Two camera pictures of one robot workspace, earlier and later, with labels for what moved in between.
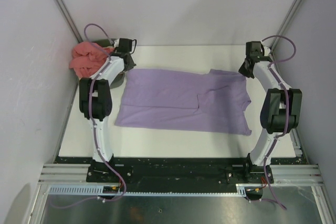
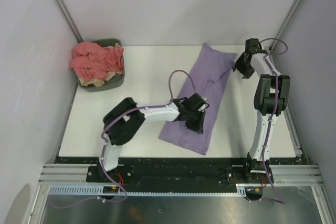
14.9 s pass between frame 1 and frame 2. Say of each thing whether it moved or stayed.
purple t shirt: moved
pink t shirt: stayed
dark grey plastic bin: stayed
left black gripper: moved
